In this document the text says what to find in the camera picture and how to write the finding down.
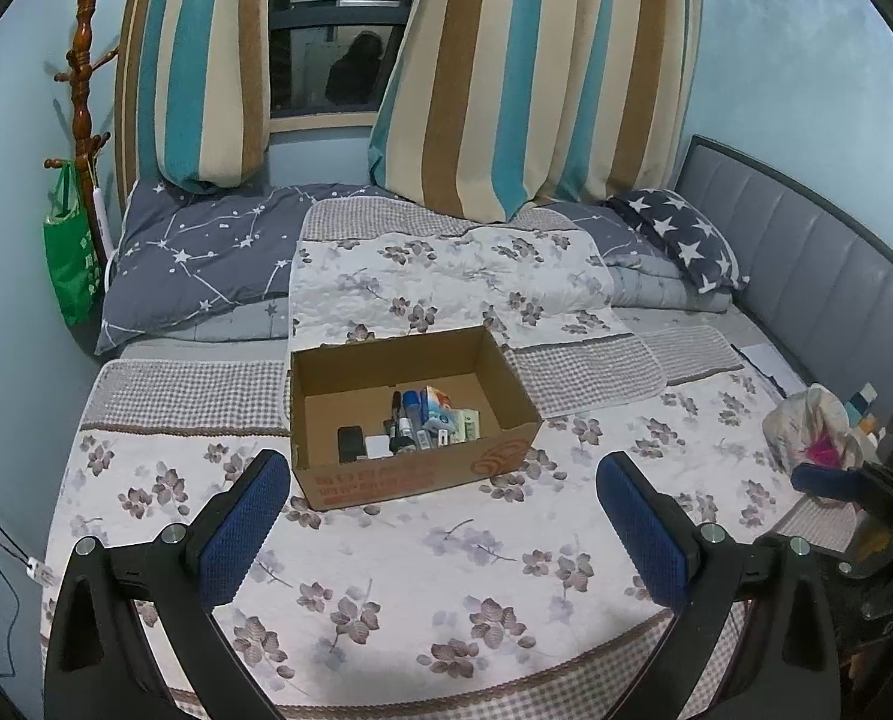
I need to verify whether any star pattern dark pillow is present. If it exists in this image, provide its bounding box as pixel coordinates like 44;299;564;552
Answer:
607;188;750;294

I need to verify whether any white small box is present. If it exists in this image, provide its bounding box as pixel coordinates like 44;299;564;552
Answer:
365;434;394;460

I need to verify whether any small blue tissue pack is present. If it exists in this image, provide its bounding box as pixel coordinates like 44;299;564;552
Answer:
420;385;456;433

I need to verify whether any left striped curtain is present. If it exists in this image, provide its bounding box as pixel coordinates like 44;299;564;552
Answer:
115;0;270;193

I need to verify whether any blue capped glue stick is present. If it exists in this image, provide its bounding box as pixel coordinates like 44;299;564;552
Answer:
402;390;430;450

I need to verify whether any black pen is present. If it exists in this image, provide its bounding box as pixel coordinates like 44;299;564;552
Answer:
389;390;402;455

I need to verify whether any wooden coat rack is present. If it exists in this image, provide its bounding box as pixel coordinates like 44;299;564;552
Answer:
51;0;119;268

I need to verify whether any floral quilted bedspread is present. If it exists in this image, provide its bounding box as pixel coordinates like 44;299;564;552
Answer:
46;195;856;718

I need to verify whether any green shopping bag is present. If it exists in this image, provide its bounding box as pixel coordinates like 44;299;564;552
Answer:
43;161;101;327

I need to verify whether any grey padded headboard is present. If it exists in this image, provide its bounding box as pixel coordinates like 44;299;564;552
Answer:
675;135;893;421

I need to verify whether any striped curtain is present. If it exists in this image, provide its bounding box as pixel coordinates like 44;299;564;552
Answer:
115;0;270;193
368;0;703;223

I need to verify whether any right striped curtain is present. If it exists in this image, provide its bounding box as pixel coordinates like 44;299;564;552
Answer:
368;0;703;223

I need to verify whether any crumpled plastic bag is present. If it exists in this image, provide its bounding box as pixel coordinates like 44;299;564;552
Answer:
762;383;874;502

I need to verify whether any window with frame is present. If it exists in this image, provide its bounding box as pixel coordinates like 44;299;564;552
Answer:
269;0;412;127

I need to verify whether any grey constellation duvet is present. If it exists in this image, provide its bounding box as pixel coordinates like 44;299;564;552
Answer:
95;179;398;355

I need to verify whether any green white packet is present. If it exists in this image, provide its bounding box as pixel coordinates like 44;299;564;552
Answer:
448;408;482;444

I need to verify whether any brown cardboard box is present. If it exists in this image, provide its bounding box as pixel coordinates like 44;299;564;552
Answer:
290;327;540;511

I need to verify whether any black rectangular device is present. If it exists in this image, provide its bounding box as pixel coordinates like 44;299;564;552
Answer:
337;426;368;463

